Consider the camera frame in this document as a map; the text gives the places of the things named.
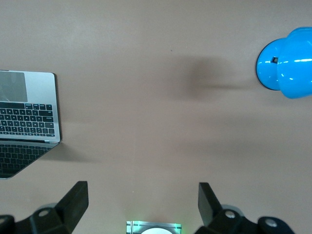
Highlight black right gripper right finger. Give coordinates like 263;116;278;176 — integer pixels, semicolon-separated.
194;182;296;234

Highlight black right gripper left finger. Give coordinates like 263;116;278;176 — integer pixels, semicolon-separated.
0;180;89;234

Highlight grey aluminium laptop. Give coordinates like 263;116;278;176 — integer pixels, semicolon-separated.
0;70;62;180

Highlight blue desk lamp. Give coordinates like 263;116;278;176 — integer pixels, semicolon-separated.
255;26;312;99

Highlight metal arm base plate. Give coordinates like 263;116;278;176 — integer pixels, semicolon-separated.
126;220;182;234

